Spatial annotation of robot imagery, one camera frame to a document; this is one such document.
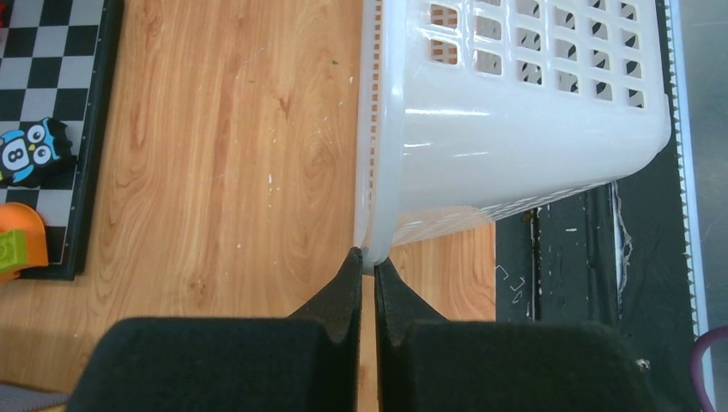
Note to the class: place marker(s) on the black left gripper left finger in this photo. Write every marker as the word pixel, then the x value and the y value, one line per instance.
pixel 307 361

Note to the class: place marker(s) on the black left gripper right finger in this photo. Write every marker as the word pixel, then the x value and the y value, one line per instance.
pixel 427 362

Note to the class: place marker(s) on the large white plastic basket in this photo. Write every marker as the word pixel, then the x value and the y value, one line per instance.
pixel 473 111

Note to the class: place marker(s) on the grey and yellow laundry bin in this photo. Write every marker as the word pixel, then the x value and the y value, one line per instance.
pixel 16 398

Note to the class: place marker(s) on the orange arch toy block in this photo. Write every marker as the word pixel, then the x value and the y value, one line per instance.
pixel 20 216

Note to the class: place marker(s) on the blue owl toy block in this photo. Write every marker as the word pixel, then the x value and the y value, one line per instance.
pixel 30 156

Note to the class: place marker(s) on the black and white chessboard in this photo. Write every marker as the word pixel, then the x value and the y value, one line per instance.
pixel 57 61

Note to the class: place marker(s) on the black metal base rail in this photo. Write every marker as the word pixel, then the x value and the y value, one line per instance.
pixel 626 254

